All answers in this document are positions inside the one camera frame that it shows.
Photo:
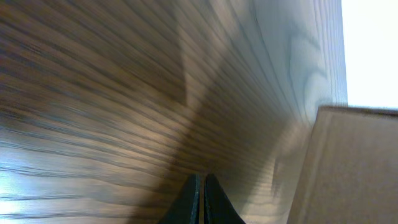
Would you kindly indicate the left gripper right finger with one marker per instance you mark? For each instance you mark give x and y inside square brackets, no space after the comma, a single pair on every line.
[218,208]

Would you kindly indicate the cardboard box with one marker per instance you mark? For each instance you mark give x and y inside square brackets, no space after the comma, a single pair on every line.
[349,173]

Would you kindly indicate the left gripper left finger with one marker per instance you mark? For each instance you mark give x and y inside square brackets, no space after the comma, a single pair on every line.
[186,207]

